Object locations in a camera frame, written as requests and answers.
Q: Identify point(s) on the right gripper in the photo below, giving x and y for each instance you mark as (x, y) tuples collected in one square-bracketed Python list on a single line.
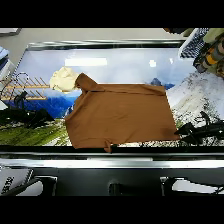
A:
[(188, 131)]

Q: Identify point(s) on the brown shirt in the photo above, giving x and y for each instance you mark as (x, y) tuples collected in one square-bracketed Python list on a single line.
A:
[(123, 115)]

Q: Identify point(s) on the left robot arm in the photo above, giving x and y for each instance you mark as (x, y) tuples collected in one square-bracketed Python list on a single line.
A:
[(16, 117)]

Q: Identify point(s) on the heap of clothes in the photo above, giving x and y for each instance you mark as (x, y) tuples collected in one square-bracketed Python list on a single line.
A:
[(213, 55)]

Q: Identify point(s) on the brown clothes hanger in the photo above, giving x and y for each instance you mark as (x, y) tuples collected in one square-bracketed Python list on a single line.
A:
[(30, 87), (30, 98)]

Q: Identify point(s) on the black and white checked garment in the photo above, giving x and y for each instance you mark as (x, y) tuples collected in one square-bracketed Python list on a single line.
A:
[(192, 46)]

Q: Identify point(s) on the cream garment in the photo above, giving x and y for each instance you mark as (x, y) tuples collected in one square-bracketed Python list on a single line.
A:
[(63, 80)]

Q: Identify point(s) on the silver frame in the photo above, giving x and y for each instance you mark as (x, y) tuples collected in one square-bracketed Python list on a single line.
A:
[(116, 163)]

